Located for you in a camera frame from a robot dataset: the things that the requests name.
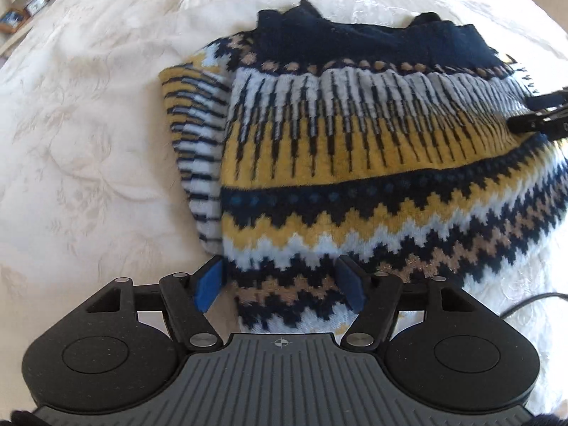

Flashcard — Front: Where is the cream embroidered bedspread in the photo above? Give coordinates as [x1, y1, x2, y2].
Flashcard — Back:
[1, 0, 567, 414]

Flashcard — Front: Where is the wooden picture frame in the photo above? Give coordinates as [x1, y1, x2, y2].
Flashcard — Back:
[0, 9, 28, 35]

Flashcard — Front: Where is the small white alarm clock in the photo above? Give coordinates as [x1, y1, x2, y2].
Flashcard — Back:
[25, 0, 48, 17]

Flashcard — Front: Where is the black cable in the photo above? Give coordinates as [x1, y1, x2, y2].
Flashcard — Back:
[497, 290, 568, 321]

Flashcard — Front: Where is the navy yellow patterned knit sweater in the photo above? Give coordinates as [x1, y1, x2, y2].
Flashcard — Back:
[160, 2, 567, 334]

